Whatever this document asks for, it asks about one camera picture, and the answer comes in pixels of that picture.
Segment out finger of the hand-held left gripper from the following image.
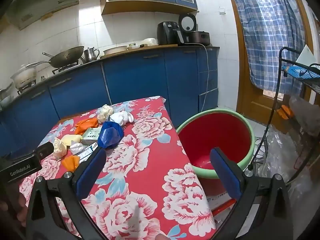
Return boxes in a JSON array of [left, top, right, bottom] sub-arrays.
[[34, 142, 54, 159]]

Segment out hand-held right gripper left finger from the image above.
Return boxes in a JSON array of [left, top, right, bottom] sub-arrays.
[[26, 148, 108, 240]]

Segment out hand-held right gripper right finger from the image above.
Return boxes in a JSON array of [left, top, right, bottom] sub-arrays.
[[210, 147, 294, 240]]

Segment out cream wrapper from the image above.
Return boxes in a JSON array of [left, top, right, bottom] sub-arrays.
[[52, 137, 67, 158]]

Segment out white and blue box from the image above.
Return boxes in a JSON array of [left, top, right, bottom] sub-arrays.
[[77, 142, 98, 162]]

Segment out small orange plastic piece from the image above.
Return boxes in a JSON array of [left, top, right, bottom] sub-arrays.
[[62, 155, 80, 172]]

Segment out yellow sponge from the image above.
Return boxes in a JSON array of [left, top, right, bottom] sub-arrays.
[[61, 134, 83, 146]]

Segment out white paper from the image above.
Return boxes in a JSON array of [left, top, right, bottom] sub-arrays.
[[69, 142, 84, 155]]

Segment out pale green carton box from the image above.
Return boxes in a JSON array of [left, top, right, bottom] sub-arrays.
[[81, 127, 103, 143]]

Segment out red bucket with green rim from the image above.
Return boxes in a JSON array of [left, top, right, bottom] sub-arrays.
[[176, 109, 255, 193]]

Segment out blue plastic bag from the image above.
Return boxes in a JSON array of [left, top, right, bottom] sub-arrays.
[[97, 121, 125, 149]]

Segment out orange plastic bag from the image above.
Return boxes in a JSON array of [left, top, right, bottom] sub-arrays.
[[74, 118, 99, 135]]

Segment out person's left hand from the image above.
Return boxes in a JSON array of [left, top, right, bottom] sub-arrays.
[[0, 194, 27, 228]]

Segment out red plastic stool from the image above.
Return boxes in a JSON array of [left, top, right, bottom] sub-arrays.
[[207, 192, 237, 217]]

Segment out clear plastic bags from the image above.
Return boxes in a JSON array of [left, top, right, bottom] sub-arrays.
[[255, 125, 320, 183]]

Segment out red floral tablecloth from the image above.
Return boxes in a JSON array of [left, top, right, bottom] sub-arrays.
[[19, 95, 218, 240]]

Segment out pot with glass lid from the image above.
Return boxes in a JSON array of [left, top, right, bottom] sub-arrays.
[[10, 61, 50, 90]]

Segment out orange net bag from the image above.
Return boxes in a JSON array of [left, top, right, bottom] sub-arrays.
[[277, 105, 295, 120]]

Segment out wooden door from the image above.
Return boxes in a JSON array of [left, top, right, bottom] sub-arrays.
[[231, 0, 320, 132]]

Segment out black wok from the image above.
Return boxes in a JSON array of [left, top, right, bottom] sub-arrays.
[[42, 46, 85, 68]]

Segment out blue base cabinets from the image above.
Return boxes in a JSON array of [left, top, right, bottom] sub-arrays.
[[0, 47, 220, 155]]

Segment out metal kettle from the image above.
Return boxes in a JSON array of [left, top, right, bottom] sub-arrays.
[[84, 47, 100, 63]]

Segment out white basin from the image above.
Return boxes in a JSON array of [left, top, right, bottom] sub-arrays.
[[103, 45, 128, 56]]

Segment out blue packet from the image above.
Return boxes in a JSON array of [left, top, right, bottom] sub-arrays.
[[281, 65, 320, 80]]

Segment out white card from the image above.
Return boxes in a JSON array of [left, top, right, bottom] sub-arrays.
[[296, 44, 316, 66]]

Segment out grey range hood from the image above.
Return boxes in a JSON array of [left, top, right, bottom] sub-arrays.
[[7, 0, 80, 30]]

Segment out blue plaid curtain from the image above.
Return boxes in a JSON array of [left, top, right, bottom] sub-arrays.
[[225, 0, 307, 90]]

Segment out black air fryer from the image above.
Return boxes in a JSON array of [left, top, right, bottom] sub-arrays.
[[157, 22, 185, 46]]

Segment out rice cooker with white lid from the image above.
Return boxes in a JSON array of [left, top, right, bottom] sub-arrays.
[[178, 13, 198, 44]]

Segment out white power cable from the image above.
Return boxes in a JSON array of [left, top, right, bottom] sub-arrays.
[[199, 43, 210, 113]]

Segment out black wire rack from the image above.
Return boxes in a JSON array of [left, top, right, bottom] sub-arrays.
[[247, 46, 320, 185]]

